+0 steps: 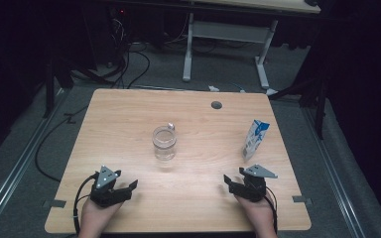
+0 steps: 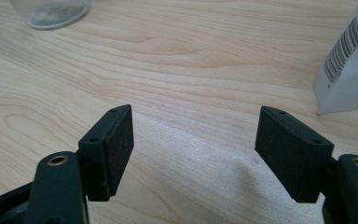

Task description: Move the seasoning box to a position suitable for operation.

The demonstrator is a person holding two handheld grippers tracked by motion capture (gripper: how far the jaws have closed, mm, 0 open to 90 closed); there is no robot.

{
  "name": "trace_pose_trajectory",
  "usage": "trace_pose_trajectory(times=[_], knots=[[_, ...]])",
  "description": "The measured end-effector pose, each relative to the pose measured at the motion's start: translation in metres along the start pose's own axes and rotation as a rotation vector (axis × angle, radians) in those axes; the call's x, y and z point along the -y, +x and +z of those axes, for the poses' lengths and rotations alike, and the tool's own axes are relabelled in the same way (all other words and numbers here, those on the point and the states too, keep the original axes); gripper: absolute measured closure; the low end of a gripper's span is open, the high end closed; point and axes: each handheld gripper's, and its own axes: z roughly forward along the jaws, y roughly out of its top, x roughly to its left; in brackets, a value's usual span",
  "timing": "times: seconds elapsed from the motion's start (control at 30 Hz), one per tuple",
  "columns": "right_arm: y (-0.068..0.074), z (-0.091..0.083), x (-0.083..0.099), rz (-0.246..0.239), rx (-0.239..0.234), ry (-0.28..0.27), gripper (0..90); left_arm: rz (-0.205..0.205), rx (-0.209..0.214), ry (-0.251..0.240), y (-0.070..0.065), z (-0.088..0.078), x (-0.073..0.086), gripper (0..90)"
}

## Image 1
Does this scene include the right hand-held gripper black cable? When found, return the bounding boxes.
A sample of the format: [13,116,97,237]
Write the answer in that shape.
[264,186,279,234]

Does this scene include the white metal frame desk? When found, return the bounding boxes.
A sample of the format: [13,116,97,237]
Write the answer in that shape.
[182,0,321,97]

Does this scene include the metal floor rail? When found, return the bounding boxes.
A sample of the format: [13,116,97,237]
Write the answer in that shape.
[0,88,68,232]
[302,105,366,238]

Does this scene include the left hand-held gripper black cable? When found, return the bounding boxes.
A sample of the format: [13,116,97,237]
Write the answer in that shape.
[73,173,99,236]

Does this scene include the black metal stand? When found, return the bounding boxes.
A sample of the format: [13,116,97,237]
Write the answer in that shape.
[271,75,328,140]
[43,59,74,119]

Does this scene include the long black floor cable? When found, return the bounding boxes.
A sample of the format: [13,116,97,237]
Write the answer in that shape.
[35,105,90,182]

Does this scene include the hand-held gripper black cable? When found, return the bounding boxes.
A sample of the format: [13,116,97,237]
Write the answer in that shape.
[73,173,99,236]
[264,186,279,234]

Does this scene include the person's right hand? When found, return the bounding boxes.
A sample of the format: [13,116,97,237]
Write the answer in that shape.
[233,194,278,238]

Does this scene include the clear glass jar with lid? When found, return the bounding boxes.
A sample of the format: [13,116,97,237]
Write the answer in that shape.
[151,122,178,162]

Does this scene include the white and blue pouch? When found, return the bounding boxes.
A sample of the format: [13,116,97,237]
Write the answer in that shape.
[241,119,271,162]

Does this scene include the grey tape strip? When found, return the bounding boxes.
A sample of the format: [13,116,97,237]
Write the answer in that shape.
[292,195,313,204]
[43,198,67,209]

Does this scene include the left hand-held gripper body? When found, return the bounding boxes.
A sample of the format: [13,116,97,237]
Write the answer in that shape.
[89,165,132,208]

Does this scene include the bundle of dark cables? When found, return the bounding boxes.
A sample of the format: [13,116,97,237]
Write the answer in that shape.
[107,16,131,89]

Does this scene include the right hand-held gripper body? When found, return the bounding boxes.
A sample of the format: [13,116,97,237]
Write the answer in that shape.
[230,164,278,203]

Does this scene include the person's left hand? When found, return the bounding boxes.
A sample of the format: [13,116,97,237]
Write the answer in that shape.
[78,198,123,238]

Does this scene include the looped black floor cable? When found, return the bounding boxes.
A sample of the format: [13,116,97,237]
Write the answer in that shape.
[127,49,151,89]

